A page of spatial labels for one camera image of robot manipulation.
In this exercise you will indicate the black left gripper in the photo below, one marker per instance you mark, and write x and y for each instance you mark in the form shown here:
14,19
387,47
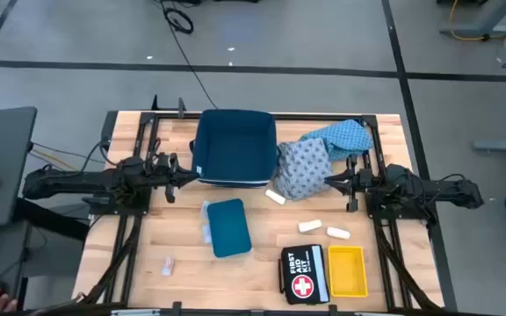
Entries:
165,171

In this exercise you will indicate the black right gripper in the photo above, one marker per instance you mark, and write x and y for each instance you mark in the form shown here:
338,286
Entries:
357,182

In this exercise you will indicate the grey patterned cloth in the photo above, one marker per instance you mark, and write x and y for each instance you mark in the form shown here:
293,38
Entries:
301,169

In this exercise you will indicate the white plastic-wrapped packet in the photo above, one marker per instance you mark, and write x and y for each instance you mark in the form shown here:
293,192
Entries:
204,219

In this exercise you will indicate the white gauze roll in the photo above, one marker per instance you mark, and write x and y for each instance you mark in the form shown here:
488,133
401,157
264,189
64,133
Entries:
338,233
276,196
310,226

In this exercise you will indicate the navy fabric basket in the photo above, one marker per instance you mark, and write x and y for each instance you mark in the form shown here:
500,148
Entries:
235,149

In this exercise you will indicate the teal plastic bin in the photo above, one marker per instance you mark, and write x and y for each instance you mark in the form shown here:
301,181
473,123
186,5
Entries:
229,228

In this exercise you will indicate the small pinkish bandage packet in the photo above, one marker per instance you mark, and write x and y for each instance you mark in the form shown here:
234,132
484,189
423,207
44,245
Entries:
168,266

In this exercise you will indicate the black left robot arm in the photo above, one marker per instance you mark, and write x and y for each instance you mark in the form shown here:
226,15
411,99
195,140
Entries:
81,182

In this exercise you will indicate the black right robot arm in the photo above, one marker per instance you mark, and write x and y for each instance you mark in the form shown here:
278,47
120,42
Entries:
437,188

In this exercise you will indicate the yellow plastic basket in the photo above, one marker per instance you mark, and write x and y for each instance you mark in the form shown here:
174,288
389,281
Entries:
347,272

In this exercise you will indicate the light blue patterned cloth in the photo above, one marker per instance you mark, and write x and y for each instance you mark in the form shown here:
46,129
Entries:
345,136

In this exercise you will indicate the black table clamp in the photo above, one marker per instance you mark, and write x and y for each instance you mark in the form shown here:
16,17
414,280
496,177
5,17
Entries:
181,107

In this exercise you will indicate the black box on table edge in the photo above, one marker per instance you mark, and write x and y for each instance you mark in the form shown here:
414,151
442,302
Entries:
109,129

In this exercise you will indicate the black first aid kit pouch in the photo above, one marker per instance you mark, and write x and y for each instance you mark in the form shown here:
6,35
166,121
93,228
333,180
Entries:
299,267

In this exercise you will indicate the grey desk foot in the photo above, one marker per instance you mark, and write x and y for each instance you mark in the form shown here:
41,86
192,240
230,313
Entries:
499,146

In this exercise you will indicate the grey desk leg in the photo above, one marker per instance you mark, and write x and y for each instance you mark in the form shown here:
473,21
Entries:
486,30

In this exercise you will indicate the black metal table frame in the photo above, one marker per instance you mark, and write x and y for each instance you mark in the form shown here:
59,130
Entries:
140,136

